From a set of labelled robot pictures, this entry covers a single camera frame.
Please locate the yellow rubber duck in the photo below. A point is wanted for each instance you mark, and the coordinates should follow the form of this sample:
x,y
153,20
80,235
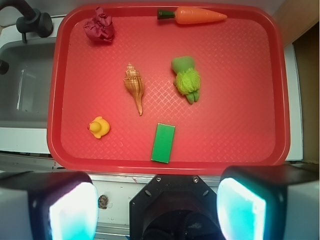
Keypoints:
x,y
99,127

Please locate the green fuzzy plush toy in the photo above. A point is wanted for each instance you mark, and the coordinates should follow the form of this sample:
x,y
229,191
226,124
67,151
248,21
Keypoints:
x,y
187,78

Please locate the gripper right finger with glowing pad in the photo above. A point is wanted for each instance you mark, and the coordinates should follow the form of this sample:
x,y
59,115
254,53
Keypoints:
x,y
279,202

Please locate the crumpled red paper ball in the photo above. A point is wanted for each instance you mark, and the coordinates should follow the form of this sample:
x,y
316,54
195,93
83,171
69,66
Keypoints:
x,y
100,28

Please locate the black faucet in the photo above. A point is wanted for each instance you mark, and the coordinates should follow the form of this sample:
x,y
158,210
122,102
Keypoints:
x,y
31,21

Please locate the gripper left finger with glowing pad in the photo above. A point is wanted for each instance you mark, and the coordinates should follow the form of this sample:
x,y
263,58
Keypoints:
x,y
48,206

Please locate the grey sink basin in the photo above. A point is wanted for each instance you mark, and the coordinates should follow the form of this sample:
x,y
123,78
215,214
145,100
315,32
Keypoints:
x,y
25,88

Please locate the brown spiral seashell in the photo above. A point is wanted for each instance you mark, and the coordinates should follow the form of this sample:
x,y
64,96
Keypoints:
x,y
134,83

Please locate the orange toy carrot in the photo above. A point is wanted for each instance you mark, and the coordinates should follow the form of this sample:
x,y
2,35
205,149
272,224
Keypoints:
x,y
187,15

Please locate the small brown crumpled scrap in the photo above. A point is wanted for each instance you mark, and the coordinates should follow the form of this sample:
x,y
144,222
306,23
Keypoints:
x,y
103,201

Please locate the green rectangular block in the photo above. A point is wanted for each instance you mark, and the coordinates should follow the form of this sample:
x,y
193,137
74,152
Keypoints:
x,y
163,142

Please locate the red plastic tray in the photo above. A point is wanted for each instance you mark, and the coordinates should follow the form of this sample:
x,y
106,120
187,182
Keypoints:
x,y
241,117

